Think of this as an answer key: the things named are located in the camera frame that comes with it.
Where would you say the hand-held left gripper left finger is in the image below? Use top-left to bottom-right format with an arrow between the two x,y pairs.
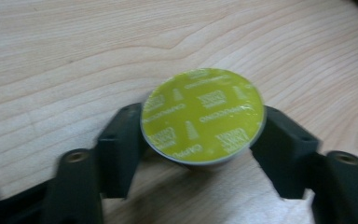
41,102 -> 147,224

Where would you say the yellow-lidded coffee capsule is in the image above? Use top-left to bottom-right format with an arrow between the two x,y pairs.
140,67 -> 266,166

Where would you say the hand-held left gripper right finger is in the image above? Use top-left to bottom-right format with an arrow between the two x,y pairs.
249,105 -> 358,224

